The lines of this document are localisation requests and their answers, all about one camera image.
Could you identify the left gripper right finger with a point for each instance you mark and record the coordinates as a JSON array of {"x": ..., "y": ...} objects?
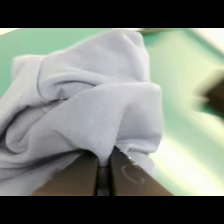
[{"x": 133, "y": 180}]

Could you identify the purple shirt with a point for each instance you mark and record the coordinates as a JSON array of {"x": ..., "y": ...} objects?
[{"x": 83, "y": 110}]

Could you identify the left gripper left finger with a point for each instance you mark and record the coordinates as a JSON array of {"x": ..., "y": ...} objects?
[{"x": 75, "y": 178}]

